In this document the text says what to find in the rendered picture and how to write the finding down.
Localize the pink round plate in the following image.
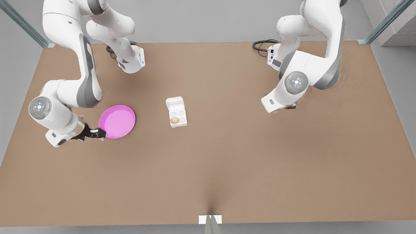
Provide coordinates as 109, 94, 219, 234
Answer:
99, 105, 136, 139

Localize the grey stone block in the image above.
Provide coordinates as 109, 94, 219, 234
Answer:
361, 0, 416, 46

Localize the black cable loop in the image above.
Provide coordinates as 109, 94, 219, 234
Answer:
253, 39, 280, 58
106, 41, 137, 59

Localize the silver frame post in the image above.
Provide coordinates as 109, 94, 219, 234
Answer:
199, 215, 223, 234
357, 0, 416, 45
0, 0, 55, 49

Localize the white egg box lid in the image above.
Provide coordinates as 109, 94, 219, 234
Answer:
166, 97, 185, 113

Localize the white egg box base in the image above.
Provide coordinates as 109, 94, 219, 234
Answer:
168, 109, 188, 128

